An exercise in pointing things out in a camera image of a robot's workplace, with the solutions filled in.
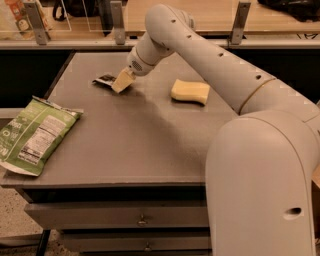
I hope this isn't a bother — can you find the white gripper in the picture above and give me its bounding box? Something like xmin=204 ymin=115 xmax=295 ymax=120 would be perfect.
xmin=111 ymin=48 xmax=154 ymax=93

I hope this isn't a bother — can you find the middle metal bracket post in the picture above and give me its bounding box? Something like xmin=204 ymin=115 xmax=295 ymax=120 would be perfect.
xmin=110 ymin=0 xmax=126 ymax=45

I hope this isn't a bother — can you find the black bag top right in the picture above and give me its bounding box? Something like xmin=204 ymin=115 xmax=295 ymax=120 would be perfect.
xmin=257 ymin=0 xmax=320 ymax=22

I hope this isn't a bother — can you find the drawer with knob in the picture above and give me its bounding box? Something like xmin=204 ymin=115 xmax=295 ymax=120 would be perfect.
xmin=62 ymin=231 xmax=211 ymax=252
xmin=25 ymin=201 xmax=209 ymax=230

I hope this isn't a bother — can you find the black bag top left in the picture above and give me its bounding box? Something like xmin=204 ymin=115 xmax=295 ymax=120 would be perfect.
xmin=52 ymin=0 xmax=99 ymax=22

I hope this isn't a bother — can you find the right metal bracket post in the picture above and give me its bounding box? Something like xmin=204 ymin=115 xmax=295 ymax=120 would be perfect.
xmin=229 ymin=0 xmax=251 ymax=45

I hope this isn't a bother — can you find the metal bracket post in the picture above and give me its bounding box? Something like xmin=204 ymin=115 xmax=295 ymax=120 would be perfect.
xmin=110 ymin=0 xmax=126 ymax=45
xmin=229 ymin=0 xmax=251 ymax=45
xmin=23 ymin=0 xmax=50 ymax=45

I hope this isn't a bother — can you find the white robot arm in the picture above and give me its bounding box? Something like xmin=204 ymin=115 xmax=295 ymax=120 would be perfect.
xmin=112 ymin=4 xmax=320 ymax=256

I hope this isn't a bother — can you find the left metal bracket post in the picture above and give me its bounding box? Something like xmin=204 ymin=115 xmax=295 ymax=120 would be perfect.
xmin=23 ymin=0 xmax=50 ymax=45

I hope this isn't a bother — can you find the green jalapeno chip bag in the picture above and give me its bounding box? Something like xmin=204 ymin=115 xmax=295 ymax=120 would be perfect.
xmin=0 ymin=97 xmax=83 ymax=177

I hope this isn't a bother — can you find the lower drawer with knob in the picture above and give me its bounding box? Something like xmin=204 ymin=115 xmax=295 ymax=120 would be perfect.
xmin=62 ymin=231 xmax=211 ymax=252

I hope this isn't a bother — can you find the grey drawer cabinet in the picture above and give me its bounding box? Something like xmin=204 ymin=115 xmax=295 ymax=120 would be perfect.
xmin=1 ymin=53 xmax=235 ymax=256

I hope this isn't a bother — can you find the black bag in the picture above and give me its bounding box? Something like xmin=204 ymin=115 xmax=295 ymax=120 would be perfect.
xmin=52 ymin=0 xmax=99 ymax=22
xmin=257 ymin=0 xmax=320 ymax=22

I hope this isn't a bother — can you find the black rxbar chocolate wrapper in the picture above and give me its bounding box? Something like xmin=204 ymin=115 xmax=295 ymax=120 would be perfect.
xmin=93 ymin=74 xmax=116 ymax=87

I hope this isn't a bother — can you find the orange white snack bag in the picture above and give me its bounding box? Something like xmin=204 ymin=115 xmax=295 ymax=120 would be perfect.
xmin=0 ymin=0 xmax=34 ymax=40

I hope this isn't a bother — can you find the yellow sponge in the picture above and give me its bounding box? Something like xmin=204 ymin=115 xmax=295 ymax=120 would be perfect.
xmin=171 ymin=79 xmax=210 ymax=105

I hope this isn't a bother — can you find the upper drawer with knob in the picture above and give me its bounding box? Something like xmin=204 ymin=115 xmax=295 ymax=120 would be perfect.
xmin=25 ymin=201 xmax=209 ymax=230

